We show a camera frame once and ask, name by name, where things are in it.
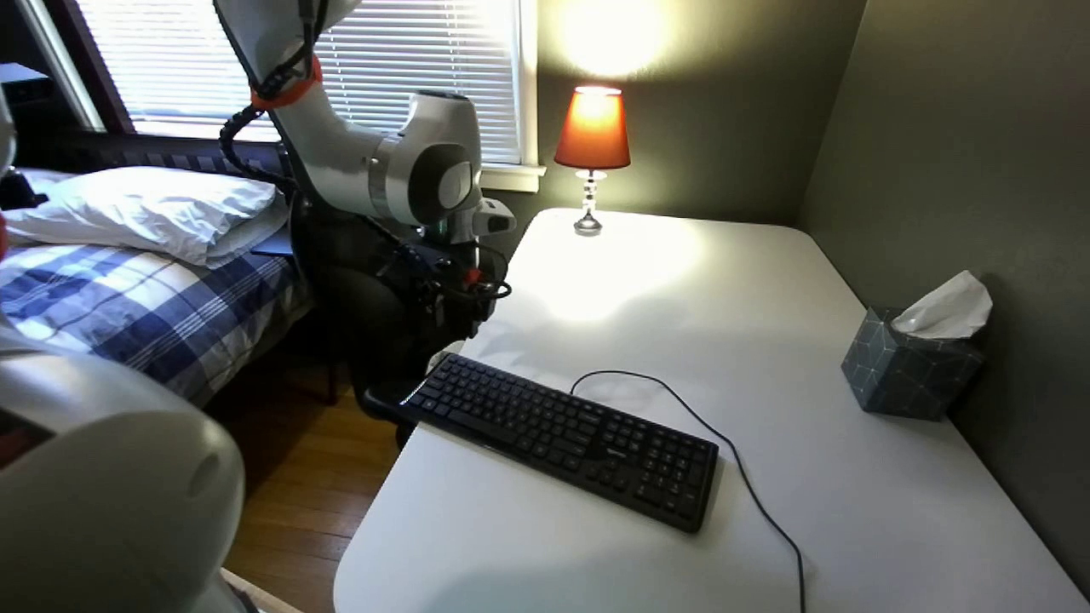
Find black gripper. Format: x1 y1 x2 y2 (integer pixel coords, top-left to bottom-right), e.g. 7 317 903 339
433 222 518 332

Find black computer keyboard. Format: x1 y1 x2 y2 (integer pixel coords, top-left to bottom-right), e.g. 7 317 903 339
399 350 723 539

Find black leather office chair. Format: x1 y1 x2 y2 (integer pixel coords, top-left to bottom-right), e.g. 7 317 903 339
286 200 461 449

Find table lamp with orange shade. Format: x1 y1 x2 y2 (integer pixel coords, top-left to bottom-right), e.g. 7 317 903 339
553 82 633 239

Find white window blinds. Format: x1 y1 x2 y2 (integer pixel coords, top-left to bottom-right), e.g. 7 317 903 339
72 0 533 170

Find white pillow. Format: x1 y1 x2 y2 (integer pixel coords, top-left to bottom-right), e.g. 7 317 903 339
5 163 292 272

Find blue plaid bed blanket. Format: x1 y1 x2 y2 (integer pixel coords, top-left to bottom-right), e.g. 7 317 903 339
0 234 314 408

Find teal tissue box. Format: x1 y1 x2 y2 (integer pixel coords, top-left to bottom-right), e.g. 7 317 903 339
838 268 999 424

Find orange cable strap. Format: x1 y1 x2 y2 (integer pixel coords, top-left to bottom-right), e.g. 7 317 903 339
250 57 326 116

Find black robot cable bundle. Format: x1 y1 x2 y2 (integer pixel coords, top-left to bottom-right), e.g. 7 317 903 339
217 0 335 215

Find black keyboard cable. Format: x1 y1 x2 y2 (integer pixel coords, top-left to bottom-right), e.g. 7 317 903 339
564 365 812 613

